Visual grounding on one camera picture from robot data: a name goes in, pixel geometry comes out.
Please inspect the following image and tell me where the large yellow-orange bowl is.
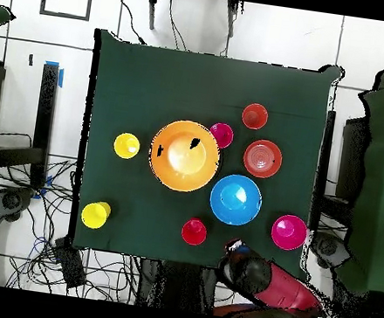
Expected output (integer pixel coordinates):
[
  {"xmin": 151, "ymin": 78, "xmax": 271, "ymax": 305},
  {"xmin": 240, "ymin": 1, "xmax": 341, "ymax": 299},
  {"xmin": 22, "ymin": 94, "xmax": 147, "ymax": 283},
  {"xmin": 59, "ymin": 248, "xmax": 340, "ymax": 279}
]
[{"xmin": 144, "ymin": 115, "xmax": 226, "ymax": 197}]

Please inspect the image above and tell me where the blue bowl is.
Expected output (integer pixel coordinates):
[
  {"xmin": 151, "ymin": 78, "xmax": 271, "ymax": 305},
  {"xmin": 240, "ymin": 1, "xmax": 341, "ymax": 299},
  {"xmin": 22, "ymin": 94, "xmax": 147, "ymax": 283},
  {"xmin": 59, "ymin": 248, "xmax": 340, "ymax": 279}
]
[{"xmin": 206, "ymin": 171, "xmax": 266, "ymax": 230}]

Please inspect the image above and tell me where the red cup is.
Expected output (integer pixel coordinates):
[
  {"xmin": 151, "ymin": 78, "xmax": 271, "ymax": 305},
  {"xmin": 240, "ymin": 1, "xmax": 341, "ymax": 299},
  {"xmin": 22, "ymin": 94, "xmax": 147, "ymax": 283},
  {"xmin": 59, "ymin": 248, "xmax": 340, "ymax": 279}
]
[{"xmin": 178, "ymin": 216, "xmax": 209, "ymax": 248}]

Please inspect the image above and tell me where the pink bowl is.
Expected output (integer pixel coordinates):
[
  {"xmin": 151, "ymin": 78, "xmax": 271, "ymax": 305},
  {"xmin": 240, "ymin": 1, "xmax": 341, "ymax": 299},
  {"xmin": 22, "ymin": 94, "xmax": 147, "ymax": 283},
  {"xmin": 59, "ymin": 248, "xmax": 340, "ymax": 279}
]
[{"xmin": 268, "ymin": 212, "xmax": 311, "ymax": 253}]

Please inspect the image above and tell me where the small orange bowl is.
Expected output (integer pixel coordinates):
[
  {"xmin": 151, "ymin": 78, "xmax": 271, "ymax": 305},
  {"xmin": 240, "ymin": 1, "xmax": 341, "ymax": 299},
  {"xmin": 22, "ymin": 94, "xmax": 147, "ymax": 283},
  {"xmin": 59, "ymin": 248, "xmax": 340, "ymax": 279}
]
[{"xmin": 240, "ymin": 136, "xmax": 286, "ymax": 182}]

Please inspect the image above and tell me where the grey office chair base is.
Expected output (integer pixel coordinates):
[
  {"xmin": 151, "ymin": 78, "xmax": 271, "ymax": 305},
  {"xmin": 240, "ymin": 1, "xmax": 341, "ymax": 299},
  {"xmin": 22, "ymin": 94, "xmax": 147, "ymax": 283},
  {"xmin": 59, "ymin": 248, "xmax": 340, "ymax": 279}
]
[
  {"xmin": 0, "ymin": 184, "xmax": 36, "ymax": 226},
  {"xmin": 306, "ymin": 230, "xmax": 356, "ymax": 273}
]

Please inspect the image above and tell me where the pink cup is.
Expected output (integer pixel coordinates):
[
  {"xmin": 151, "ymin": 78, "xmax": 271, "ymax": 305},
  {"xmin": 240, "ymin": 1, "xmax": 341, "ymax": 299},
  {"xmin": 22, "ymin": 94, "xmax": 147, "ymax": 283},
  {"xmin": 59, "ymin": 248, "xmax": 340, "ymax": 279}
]
[{"xmin": 207, "ymin": 121, "xmax": 237, "ymax": 151}]

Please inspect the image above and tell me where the orange cup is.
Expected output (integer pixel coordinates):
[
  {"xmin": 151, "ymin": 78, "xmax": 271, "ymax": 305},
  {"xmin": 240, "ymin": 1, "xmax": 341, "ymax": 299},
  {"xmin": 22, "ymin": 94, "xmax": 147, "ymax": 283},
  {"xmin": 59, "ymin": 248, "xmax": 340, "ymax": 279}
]
[{"xmin": 240, "ymin": 101, "xmax": 271, "ymax": 133}]

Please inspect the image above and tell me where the bright yellow cup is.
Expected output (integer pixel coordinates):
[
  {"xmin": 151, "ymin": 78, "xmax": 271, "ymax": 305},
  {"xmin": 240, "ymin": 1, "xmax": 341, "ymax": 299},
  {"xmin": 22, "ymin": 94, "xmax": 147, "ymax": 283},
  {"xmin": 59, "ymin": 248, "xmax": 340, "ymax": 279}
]
[{"xmin": 79, "ymin": 198, "xmax": 113, "ymax": 232}]

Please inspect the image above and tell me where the amber yellow cup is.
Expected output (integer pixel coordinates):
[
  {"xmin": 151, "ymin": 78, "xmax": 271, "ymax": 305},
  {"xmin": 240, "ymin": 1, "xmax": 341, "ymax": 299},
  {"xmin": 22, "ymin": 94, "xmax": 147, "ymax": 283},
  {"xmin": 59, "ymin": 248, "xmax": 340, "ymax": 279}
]
[{"xmin": 111, "ymin": 130, "xmax": 143, "ymax": 162}]

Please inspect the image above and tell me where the black power adapter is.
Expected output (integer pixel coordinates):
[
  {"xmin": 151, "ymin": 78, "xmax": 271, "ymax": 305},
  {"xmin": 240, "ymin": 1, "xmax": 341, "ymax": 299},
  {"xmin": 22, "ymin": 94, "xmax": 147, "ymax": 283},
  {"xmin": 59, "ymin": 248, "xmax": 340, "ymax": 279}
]
[{"xmin": 48, "ymin": 236, "xmax": 93, "ymax": 292}]

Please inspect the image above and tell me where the dark green table cloth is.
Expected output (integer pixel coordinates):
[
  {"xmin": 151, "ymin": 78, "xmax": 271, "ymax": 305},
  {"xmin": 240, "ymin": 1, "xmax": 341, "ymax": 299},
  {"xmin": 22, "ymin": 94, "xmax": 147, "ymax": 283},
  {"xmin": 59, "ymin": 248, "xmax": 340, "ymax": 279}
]
[{"xmin": 64, "ymin": 27, "xmax": 346, "ymax": 285}]

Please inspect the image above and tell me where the grey metal leg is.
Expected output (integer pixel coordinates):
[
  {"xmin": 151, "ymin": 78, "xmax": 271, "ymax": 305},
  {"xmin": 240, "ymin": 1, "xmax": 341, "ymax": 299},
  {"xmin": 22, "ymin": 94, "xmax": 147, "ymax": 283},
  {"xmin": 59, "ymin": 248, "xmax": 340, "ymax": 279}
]
[
  {"xmin": 223, "ymin": 0, "xmax": 242, "ymax": 40},
  {"xmin": 141, "ymin": 0, "xmax": 161, "ymax": 32}
]

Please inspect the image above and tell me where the black metal stand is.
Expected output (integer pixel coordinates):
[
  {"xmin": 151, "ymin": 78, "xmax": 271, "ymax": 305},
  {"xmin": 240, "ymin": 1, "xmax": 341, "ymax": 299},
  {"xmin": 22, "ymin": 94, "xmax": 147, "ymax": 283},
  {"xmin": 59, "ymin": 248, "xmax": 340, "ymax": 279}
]
[{"xmin": 0, "ymin": 55, "xmax": 63, "ymax": 192}]

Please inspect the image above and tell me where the blue tape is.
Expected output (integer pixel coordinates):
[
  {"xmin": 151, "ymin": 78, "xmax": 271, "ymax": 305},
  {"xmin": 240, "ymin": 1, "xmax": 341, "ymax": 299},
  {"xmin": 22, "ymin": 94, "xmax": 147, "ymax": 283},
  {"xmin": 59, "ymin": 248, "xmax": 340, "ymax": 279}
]
[{"xmin": 41, "ymin": 60, "xmax": 67, "ymax": 90}]

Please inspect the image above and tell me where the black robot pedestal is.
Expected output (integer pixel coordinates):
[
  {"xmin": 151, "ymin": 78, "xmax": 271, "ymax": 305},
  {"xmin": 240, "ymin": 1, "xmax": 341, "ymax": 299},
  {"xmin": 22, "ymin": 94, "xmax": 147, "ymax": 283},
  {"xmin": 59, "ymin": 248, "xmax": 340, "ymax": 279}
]
[{"xmin": 134, "ymin": 256, "xmax": 222, "ymax": 317}]

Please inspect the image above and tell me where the black metal post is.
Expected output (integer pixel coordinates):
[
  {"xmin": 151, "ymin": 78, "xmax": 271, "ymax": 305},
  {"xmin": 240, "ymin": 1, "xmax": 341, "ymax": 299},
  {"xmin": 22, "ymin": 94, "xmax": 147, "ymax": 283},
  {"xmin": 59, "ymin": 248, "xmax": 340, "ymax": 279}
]
[{"xmin": 309, "ymin": 108, "xmax": 338, "ymax": 234}]

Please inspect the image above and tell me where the tangle of cables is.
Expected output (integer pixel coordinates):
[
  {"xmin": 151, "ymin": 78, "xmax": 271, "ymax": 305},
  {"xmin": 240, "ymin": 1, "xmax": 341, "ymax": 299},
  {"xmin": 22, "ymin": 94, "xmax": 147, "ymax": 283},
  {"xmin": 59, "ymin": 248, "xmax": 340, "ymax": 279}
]
[{"xmin": 0, "ymin": 150, "xmax": 157, "ymax": 307}]

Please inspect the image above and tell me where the blue cable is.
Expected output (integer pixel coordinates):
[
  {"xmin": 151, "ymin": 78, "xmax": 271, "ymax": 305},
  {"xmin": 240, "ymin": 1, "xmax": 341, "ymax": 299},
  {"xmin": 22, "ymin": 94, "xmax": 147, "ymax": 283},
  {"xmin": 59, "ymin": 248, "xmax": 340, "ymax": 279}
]
[{"xmin": 27, "ymin": 233, "xmax": 62, "ymax": 262}]

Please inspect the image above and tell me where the black cable with plug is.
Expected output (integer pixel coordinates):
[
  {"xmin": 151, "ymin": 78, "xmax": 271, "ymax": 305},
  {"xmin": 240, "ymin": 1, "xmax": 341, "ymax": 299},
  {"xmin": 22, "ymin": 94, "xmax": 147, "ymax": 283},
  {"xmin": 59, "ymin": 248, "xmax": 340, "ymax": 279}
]
[{"xmin": 110, "ymin": 0, "xmax": 153, "ymax": 46}]

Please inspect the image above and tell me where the thin black cable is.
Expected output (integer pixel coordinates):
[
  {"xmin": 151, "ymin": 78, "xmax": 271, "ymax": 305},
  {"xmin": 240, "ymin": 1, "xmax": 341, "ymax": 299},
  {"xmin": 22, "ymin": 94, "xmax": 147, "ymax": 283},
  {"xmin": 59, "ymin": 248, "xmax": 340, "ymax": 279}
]
[{"xmin": 161, "ymin": 0, "xmax": 195, "ymax": 52}]

